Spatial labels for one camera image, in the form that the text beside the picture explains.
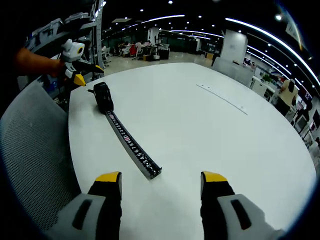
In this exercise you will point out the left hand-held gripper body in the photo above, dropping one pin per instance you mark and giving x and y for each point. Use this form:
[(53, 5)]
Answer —
[(71, 51)]

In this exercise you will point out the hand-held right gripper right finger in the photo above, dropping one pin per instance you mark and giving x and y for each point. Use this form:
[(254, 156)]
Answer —
[(220, 197)]

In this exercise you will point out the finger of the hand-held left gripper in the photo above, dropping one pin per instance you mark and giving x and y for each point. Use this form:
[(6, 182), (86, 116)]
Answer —
[(79, 79), (87, 66)]

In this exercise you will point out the grey metal shelf rack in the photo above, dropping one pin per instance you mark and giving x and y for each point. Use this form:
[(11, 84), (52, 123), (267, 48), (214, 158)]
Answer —
[(75, 27)]

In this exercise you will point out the person's left forearm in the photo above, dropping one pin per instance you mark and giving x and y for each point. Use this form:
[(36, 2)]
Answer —
[(35, 62)]

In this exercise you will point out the grey mesh office chair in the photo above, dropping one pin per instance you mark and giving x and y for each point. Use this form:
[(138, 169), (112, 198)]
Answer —
[(32, 155)]

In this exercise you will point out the green potted plant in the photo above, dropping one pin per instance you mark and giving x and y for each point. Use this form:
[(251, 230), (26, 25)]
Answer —
[(267, 78)]

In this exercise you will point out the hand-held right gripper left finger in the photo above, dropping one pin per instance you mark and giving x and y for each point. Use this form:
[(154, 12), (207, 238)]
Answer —
[(100, 200)]

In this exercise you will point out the black tape measure with blade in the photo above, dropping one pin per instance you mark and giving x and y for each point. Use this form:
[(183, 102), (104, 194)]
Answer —
[(104, 96)]

